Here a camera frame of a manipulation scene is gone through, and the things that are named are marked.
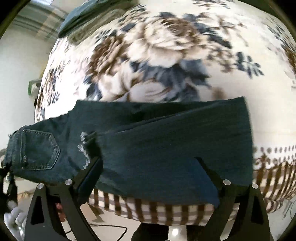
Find floral and checked bed blanket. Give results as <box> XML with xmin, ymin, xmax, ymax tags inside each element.
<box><xmin>35</xmin><ymin>1</ymin><xmax>295</xmax><ymax>213</ymax></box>

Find dark green folded towel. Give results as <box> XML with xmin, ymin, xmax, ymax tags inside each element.
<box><xmin>58</xmin><ymin>1</ymin><xmax>132</xmax><ymax>38</ymax></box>

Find black cable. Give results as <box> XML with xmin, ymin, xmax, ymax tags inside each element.
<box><xmin>62</xmin><ymin>223</ymin><xmax>129</xmax><ymax>241</ymax></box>

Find white gloved hand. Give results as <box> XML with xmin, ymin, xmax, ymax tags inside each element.
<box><xmin>4</xmin><ymin>200</ymin><xmax>27</xmax><ymax>239</ymax></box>

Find dark blue denim jeans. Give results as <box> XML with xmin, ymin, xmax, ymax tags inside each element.
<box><xmin>3</xmin><ymin>97</ymin><xmax>253</xmax><ymax>205</ymax></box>

